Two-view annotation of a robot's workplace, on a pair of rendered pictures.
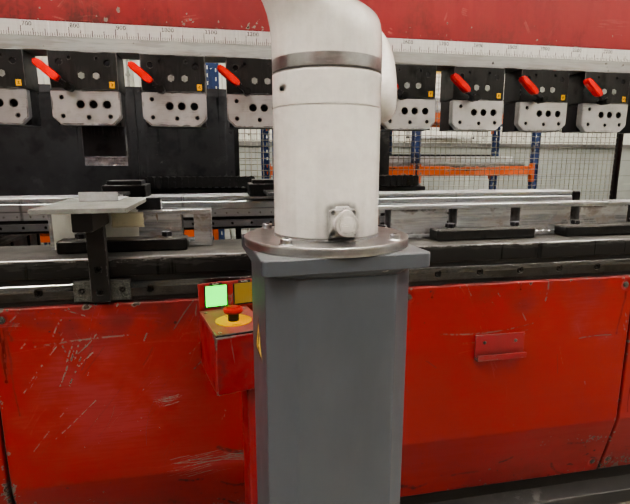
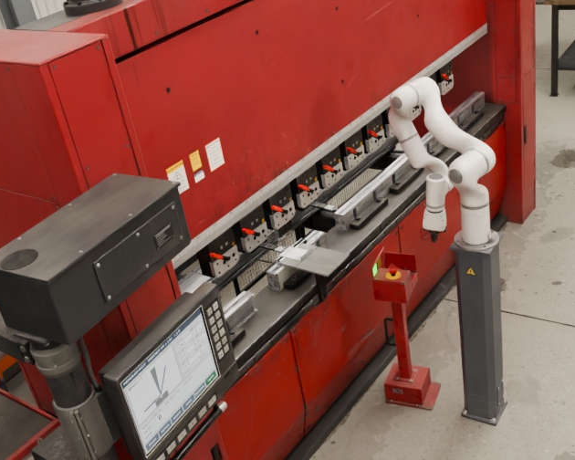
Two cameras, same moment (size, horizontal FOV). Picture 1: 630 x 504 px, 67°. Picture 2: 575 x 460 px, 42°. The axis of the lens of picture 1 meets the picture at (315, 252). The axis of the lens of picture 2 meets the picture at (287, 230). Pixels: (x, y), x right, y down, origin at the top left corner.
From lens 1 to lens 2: 311 cm
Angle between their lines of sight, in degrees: 39
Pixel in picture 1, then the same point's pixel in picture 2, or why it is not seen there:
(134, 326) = (330, 303)
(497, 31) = (396, 83)
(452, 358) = (416, 244)
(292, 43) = (478, 203)
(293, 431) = (490, 286)
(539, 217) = not seen: hidden behind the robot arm
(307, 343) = (492, 265)
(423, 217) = (385, 184)
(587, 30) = (421, 62)
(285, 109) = (476, 217)
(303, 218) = (483, 239)
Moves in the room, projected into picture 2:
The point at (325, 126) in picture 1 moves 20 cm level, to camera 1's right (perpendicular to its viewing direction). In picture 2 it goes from (486, 218) to (513, 198)
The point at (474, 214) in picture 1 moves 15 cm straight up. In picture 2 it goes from (400, 171) to (397, 145)
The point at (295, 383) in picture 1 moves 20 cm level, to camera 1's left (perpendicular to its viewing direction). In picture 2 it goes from (490, 275) to (463, 297)
